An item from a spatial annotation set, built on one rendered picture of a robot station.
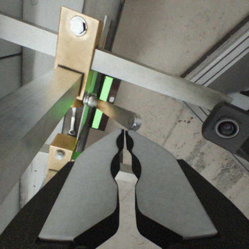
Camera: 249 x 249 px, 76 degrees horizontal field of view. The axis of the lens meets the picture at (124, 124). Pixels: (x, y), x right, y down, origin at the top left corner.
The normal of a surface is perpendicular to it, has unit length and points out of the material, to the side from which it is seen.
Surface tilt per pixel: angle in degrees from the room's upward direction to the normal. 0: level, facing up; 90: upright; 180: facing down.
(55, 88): 90
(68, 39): 0
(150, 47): 0
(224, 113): 30
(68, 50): 0
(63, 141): 90
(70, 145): 90
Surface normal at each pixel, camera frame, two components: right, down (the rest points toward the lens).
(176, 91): 0.00, 0.51
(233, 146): -0.45, 0.27
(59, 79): 0.33, -0.81
